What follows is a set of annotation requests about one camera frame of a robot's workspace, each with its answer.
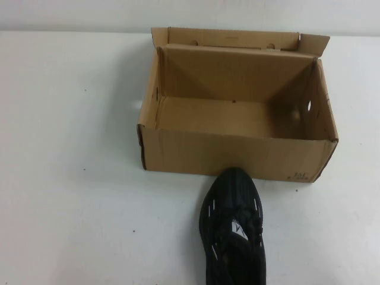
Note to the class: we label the brown cardboard shoe box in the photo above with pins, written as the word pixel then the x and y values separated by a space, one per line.
pixel 237 154

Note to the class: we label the black knit sneaker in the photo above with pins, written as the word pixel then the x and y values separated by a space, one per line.
pixel 228 190

